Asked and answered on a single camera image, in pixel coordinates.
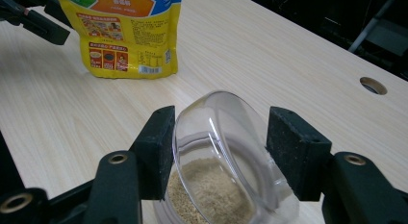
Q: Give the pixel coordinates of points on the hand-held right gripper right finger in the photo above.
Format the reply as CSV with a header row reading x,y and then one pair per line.
x,y
295,153

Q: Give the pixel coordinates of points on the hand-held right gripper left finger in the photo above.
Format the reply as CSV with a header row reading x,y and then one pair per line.
x,y
157,147

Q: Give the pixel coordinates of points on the beige seasoning granules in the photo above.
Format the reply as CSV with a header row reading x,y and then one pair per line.
x,y
208,192

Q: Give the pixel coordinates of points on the yellow seasoning bag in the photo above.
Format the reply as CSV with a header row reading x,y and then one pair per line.
x,y
144,31

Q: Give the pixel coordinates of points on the white desk leg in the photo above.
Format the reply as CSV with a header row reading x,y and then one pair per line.
x,y
372,23

